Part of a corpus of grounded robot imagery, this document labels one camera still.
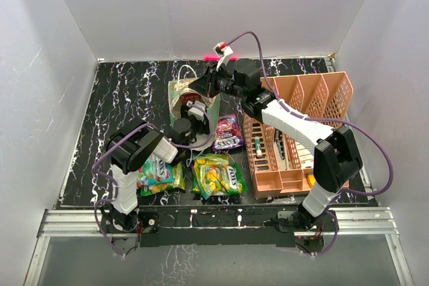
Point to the teal snack packet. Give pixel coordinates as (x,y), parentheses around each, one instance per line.
(153,172)

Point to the red snack packet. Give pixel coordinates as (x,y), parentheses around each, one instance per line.
(189,97)

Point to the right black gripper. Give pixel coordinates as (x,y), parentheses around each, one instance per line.
(206,85)

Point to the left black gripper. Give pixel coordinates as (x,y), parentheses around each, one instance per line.
(203,125)

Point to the green white glue stick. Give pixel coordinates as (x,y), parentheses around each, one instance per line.
(258,149)

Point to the orange plastic desk organizer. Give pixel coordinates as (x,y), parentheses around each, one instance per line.
(280,152)

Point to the yellow block in organizer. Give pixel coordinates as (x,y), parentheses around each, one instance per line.
(311,180)

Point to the black mounting base plate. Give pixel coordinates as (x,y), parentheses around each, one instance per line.
(220,226)

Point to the purple snack box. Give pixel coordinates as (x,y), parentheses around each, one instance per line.
(228,133)

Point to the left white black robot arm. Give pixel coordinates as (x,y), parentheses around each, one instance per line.
(128,149)

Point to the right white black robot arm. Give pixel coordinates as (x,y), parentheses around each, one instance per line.
(336,156)

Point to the green white paper bag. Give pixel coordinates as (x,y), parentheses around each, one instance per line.
(186,74)

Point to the green fox's candy bag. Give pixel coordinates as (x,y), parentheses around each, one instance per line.
(199,178)
(223,177)
(177,183)

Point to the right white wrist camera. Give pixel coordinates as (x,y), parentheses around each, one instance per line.
(224,52)

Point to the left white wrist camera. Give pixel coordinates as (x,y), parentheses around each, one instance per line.
(197,110)

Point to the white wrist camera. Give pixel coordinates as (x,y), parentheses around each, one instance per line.
(197,110)
(224,52)

